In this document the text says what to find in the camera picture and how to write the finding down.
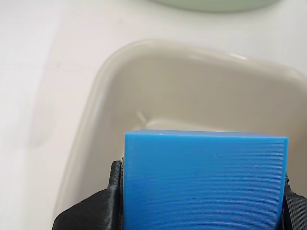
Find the blue cube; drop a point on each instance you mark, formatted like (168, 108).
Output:
(204, 182)

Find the white square plastic bin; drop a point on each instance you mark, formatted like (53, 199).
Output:
(192, 91)

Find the pale green rounded object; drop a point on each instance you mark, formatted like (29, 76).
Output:
(216, 4)

